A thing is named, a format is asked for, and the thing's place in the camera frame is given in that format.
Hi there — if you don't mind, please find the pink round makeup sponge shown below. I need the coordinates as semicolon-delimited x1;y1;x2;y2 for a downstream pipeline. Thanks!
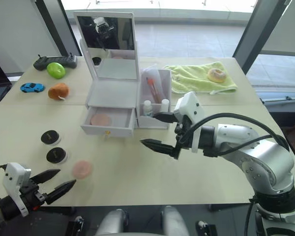
72;160;93;178
90;114;112;126

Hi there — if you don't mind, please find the grey rounded robot leg shape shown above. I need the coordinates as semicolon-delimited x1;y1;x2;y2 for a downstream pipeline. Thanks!
161;206;190;236
95;208;129;236

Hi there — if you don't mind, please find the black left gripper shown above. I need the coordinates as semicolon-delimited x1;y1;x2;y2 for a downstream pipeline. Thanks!
19;169;77;210

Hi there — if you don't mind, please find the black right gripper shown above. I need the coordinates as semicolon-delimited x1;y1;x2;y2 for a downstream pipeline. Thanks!
140;111;197;159

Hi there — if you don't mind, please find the green toy apple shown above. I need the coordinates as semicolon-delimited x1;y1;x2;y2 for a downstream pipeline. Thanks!
46;62;66;80

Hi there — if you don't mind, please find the white organizer drawer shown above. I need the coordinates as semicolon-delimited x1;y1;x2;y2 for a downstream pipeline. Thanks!
80;106;136;139

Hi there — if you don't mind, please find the black round compact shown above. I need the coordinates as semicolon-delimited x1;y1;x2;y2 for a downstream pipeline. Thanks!
40;130;62;146
46;147;70;165

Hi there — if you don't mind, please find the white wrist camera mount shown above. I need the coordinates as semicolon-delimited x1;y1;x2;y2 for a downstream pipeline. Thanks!
2;162;32;217
173;91;207;153

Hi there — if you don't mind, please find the light green towel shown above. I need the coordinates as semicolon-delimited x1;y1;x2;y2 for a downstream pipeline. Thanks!
163;61;238;96

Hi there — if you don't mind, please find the orange plush toy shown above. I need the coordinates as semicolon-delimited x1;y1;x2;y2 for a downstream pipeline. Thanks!
48;83;70;101

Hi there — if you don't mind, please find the black remote controller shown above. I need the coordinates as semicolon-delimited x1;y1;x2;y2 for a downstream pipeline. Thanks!
33;53;78;72

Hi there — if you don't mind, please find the pink frosted toy donut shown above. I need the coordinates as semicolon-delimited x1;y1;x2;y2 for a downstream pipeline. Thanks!
207;68;228;84

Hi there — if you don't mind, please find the bagged makeup brush set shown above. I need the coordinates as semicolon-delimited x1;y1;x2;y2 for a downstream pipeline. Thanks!
142;64;164;104

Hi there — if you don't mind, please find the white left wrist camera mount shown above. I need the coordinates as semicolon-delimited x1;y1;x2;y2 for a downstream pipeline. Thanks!
2;162;32;217

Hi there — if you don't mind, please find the black lower arm cable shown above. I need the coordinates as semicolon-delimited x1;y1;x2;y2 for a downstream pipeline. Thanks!
244;195;259;236

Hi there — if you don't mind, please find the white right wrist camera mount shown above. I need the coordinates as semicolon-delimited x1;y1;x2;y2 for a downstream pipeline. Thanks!
173;91;207;153

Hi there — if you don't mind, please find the blue toy car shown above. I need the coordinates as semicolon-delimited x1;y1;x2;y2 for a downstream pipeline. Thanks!
20;82;45;94

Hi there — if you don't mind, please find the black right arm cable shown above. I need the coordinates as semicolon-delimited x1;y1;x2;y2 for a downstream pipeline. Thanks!
180;112;295;153

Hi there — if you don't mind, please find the white makeup organizer with mirror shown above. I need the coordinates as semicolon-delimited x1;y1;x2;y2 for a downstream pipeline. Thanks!
73;11;173;139

